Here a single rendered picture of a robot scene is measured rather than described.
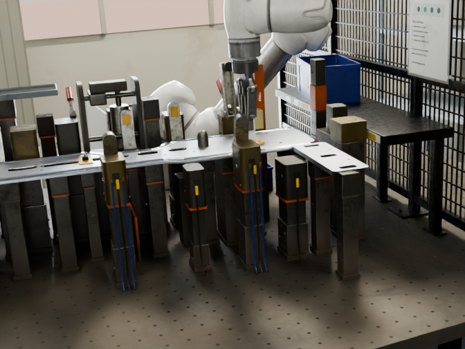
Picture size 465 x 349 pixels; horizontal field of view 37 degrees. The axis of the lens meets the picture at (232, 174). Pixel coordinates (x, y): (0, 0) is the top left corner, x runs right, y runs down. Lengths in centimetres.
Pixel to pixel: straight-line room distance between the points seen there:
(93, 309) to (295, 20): 91
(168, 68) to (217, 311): 372
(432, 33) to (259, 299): 92
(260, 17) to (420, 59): 54
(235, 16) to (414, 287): 85
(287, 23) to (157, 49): 340
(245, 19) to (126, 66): 333
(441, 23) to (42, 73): 349
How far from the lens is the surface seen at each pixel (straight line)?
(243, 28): 190
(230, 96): 217
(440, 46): 208
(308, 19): 188
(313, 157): 184
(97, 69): 513
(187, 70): 532
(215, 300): 176
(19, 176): 190
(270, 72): 252
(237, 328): 162
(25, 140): 208
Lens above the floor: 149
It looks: 17 degrees down
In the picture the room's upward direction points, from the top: 3 degrees counter-clockwise
